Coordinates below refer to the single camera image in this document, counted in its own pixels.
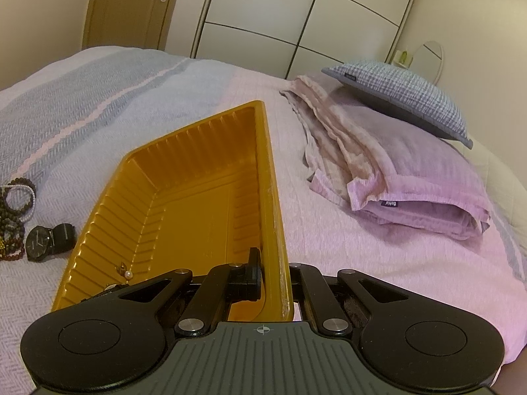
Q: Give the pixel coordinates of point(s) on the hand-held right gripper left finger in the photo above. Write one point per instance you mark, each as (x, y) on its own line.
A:
(253, 273)

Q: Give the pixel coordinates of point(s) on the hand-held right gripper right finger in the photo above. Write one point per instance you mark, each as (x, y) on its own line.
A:
(305, 286)

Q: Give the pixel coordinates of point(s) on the yellow plastic tray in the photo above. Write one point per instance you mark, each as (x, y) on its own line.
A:
(185, 214)

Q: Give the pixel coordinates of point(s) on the pearl earring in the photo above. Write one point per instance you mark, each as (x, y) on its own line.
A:
(129, 274)

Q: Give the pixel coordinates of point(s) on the black wrist watch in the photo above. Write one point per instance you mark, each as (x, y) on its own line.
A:
(39, 242)

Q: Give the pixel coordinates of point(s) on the folded pink blanket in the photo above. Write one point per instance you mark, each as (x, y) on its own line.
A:
(391, 173)

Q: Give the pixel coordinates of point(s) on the grey checked pillow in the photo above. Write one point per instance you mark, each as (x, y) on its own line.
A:
(403, 90)

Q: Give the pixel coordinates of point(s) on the small white shelf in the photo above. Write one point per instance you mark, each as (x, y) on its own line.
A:
(401, 59)

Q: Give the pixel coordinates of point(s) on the green bottle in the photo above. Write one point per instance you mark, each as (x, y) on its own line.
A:
(406, 56)

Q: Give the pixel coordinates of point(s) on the oval mirror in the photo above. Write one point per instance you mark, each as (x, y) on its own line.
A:
(432, 59)

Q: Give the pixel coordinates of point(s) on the white wardrobe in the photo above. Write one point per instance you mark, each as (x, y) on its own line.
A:
(308, 12)

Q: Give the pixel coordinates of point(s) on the wooden door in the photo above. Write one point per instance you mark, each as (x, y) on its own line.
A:
(127, 12)

